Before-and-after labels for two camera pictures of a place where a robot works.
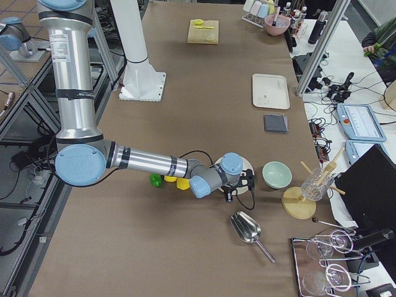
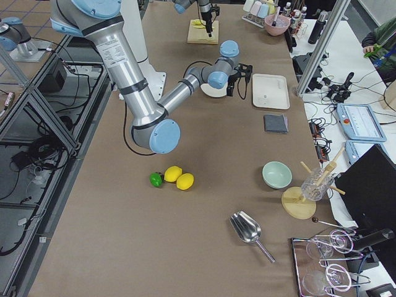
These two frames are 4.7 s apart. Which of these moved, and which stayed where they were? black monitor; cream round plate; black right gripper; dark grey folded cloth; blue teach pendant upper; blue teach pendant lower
Moved: black right gripper; cream round plate
Stayed: blue teach pendant lower; black monitor; dark grey folded cloth; blue teach pendant upper
